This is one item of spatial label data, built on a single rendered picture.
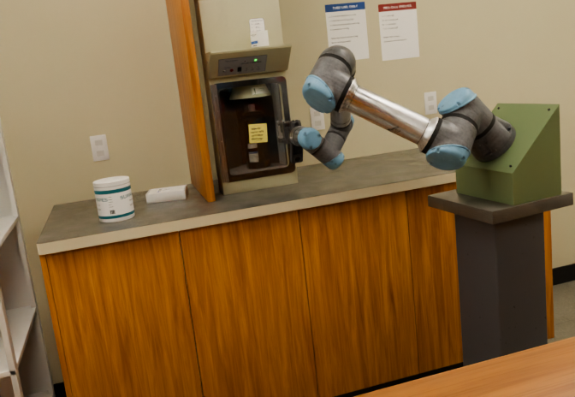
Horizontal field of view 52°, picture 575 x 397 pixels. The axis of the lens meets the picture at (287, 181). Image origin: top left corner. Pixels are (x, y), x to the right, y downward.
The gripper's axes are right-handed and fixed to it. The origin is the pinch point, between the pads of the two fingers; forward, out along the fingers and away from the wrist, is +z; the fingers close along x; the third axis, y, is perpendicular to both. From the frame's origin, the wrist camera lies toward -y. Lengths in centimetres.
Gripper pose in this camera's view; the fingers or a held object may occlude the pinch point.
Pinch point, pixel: (284, 137)
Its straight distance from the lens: 242.3
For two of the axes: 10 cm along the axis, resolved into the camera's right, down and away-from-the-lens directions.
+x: -9.4, 2.1, -2.6
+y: -1.6, -9.7, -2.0
